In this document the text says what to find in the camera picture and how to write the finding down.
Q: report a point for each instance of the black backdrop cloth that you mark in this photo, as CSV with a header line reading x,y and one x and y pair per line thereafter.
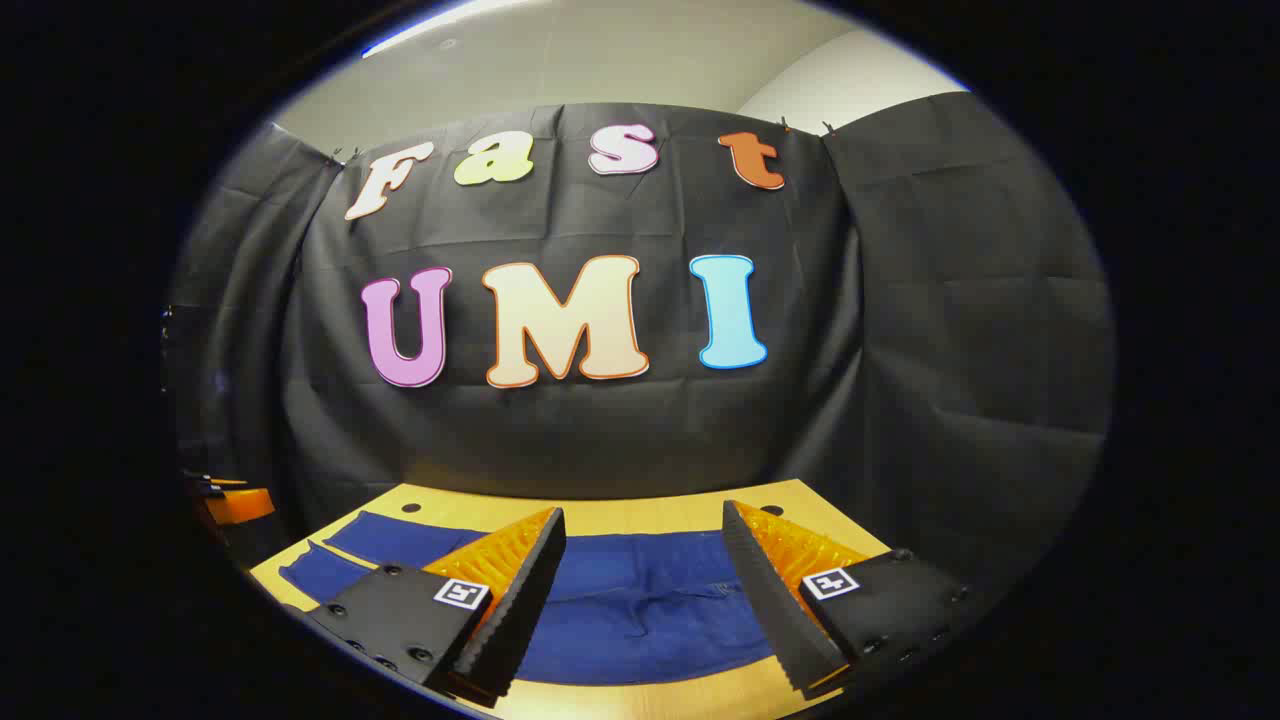
x,y
600,440

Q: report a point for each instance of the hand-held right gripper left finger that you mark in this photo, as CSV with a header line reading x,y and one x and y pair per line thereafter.
x,y
525,585

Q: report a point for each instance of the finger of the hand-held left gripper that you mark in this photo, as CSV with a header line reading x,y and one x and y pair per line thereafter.
x,y
240,505

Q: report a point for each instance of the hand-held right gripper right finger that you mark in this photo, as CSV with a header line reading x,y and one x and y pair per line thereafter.
x,y
770,590

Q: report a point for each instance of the blue denim jeans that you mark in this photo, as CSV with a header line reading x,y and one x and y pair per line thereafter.
x,y
640,600

